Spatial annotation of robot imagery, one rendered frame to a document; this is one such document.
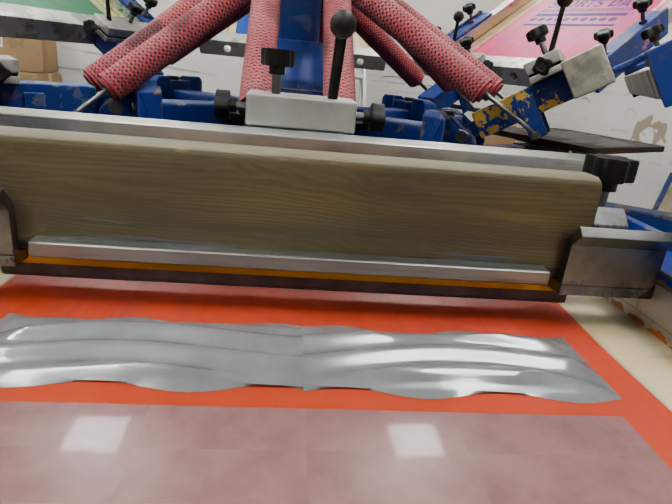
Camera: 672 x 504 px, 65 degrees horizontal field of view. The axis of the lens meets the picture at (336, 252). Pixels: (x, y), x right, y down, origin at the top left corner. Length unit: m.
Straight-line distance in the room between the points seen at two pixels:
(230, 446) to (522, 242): 0.24
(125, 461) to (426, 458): 0.13
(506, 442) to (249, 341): 0.15
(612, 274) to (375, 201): 0.18
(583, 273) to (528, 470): 0.18
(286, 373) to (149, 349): 0.08
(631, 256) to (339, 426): 0.25
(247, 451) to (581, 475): 0.15
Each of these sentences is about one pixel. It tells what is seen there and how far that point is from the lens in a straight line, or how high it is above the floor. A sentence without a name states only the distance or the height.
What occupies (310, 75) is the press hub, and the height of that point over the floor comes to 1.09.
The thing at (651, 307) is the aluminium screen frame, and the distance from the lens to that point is 0.45.
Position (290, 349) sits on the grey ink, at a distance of 0.31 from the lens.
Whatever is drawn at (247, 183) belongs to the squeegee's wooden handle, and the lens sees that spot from 0.35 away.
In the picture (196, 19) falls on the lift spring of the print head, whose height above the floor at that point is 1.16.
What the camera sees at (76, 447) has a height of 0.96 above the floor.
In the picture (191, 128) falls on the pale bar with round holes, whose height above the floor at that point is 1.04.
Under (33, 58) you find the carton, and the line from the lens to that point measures 4.42.
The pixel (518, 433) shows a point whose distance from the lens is 0.29.
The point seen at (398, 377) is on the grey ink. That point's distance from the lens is 0.30.
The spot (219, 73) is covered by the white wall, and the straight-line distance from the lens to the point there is 4.51.
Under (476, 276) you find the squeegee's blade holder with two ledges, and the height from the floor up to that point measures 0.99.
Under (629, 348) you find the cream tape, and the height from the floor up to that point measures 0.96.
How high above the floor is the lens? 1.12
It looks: 20 degrees down
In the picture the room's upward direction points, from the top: 6 degrees clockwise
